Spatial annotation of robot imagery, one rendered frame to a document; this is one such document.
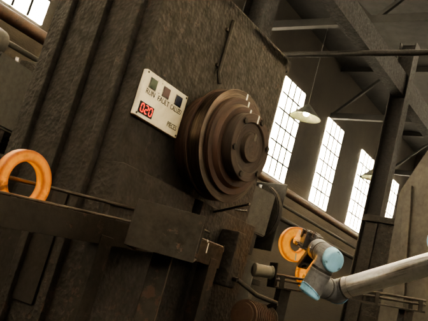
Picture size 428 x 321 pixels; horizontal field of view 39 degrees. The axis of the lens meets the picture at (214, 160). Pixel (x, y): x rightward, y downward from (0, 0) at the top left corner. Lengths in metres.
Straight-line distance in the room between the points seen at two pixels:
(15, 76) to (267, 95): 4.11
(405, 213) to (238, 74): 2.64
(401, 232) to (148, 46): 3.22
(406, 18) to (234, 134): 9.40
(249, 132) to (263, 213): 8.29
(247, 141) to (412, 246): 2.80
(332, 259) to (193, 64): 0.96
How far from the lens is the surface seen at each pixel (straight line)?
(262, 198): 10.62
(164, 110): 2.35
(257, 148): 2.48
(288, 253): 2.74
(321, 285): 2.47
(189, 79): 2.49
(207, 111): 2.34
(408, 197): 5.10
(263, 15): 7.44
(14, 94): 6.69
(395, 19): 11.66
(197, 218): 1.75
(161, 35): 2.37
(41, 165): 1.83
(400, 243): 5.02
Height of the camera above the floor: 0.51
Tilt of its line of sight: 12 degrees up
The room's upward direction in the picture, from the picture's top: 16 degrees clockwise
